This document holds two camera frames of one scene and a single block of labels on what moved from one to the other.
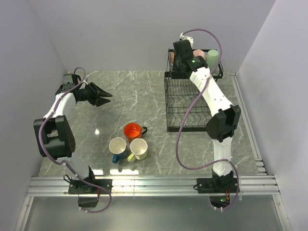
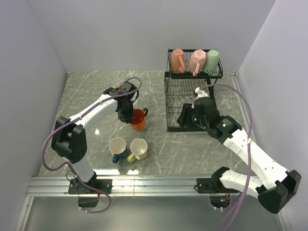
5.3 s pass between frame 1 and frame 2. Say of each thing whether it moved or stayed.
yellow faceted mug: stayed
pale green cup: stayed
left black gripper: moved
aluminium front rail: stayed
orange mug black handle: moved
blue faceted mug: stayed
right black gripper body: moved
